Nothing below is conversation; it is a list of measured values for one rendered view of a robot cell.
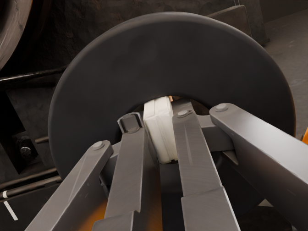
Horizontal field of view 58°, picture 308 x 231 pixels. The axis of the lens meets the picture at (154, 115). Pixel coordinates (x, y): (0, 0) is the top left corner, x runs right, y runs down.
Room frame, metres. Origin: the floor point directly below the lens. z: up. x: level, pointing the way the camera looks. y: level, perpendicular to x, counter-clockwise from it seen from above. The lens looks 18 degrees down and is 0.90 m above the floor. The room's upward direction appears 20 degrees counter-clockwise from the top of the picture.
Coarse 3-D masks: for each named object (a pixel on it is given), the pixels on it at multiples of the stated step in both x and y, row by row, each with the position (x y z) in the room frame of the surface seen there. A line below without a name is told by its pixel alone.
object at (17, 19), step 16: (16, 0) 0.41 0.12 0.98; (32, 0) 0.41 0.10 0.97; (0, 16) 0.42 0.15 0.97; (16, 16) 0.41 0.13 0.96; (32, 16) 0.45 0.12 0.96; (0, 32) 0.42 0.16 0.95; (16, 32) 0.42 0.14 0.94; (32, 32) 0.47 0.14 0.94; (0, 48) 0.42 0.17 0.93; (16, 48) 0.42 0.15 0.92; (0, 64) 0.42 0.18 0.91
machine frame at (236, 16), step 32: (64, 0) 0.56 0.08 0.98; (96, 0) 0.56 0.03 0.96; (128, 0) 0.55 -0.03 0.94; (160, 0) 0.54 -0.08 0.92; (192, 0) 0.54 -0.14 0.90; (224, 0) 0.53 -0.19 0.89; (64, 32) 0.57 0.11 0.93; (96, 32) 0.56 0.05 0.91; (32, 64) 0.58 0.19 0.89; (64, 64) 0.57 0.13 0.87; (0, 96) 0.61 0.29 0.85; (32, 96) 0.52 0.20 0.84; (0, 128) 0.56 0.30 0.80; (32, 128) 0.53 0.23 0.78; (0, 160) 0.54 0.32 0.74; (256, 224) 0.48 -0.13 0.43; (288, 224) 0.47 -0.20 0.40
